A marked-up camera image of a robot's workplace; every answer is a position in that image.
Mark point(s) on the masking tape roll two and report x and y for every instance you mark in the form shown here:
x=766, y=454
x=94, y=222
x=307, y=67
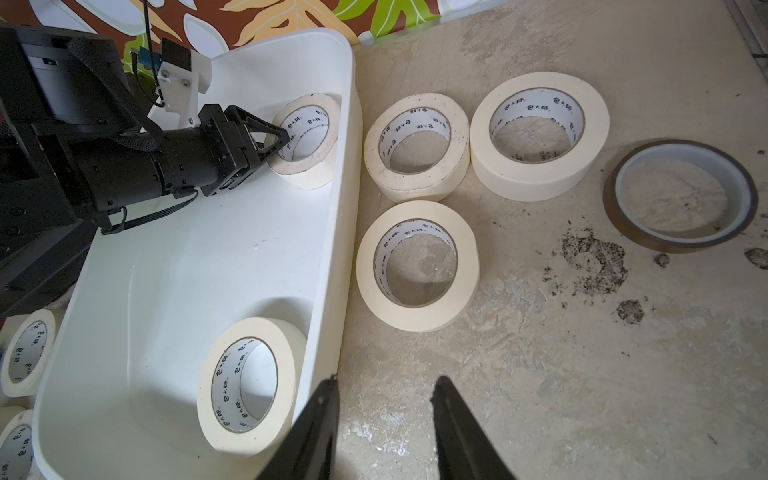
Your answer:
x=28, y=352

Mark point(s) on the masking tape roll five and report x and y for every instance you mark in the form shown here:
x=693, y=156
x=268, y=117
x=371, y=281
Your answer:
x=573, y=104

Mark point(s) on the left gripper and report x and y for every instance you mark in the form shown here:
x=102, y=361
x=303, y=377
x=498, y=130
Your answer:
x=75, y=144

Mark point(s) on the masking tape roll four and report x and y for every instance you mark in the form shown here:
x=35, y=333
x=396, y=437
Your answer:
x=16, y=443

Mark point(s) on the masking tape roll eight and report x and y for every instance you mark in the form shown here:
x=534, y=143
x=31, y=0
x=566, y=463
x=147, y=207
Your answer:
x=416, y=114

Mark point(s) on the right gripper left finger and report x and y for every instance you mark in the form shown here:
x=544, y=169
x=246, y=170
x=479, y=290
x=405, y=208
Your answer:
x=308, y=451

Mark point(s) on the white plastic storage box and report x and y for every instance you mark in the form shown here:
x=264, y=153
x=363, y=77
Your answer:
x=118, y=397

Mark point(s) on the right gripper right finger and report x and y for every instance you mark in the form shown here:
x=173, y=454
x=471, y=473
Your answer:
x=463, y=449

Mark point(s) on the masking tape roll eleven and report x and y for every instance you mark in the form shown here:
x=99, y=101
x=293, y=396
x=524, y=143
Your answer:
x=248, y=384

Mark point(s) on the masking tape roll six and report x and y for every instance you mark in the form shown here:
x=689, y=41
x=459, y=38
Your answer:
x=312, y=123

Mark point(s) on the masking tape roll ten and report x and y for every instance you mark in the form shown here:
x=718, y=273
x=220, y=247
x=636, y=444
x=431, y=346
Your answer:
x=401, y=222

